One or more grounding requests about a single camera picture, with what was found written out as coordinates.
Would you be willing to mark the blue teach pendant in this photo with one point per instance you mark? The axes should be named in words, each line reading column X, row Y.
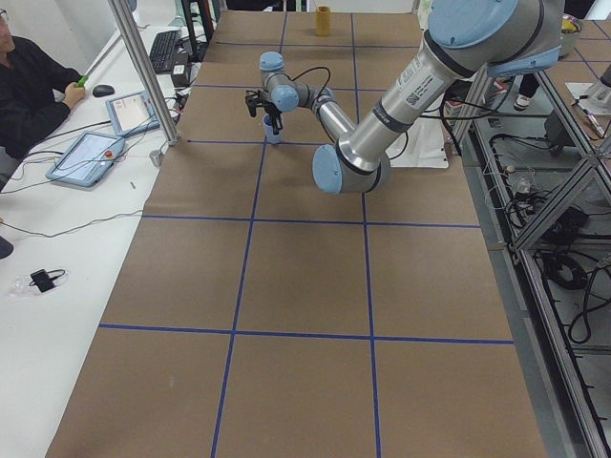
column 132, row 114
column 86, row 162

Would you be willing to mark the small black adapter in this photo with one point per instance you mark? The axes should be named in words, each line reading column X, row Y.
column 44, row 280

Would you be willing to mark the bamboo wooden cup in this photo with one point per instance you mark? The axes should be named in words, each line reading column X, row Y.
column 322, row 21

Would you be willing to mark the black computer mouse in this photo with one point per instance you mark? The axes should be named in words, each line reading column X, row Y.
column 102, row 90

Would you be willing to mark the blue teach pendant near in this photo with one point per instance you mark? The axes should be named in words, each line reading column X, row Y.
column 86, row 162

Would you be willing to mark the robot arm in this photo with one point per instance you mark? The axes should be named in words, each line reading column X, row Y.
column 504, row 37

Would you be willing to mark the aluminium frame rail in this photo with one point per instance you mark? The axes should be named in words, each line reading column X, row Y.
column 588, row 169

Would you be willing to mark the blue teach pendant far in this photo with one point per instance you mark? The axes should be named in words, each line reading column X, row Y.
column 132, row 114

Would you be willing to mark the aluminium frame post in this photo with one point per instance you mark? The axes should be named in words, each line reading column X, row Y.
column 127, row 27

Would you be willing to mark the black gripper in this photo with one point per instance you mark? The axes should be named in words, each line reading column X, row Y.
column 272, row 112

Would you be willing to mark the black keyboard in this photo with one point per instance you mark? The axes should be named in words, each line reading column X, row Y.
column 163, row 50

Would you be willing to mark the seated person in black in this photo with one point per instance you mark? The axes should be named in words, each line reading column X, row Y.
column 37, row 93

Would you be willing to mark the light blue plastic cup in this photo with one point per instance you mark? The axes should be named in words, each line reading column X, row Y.
column 272, row 138

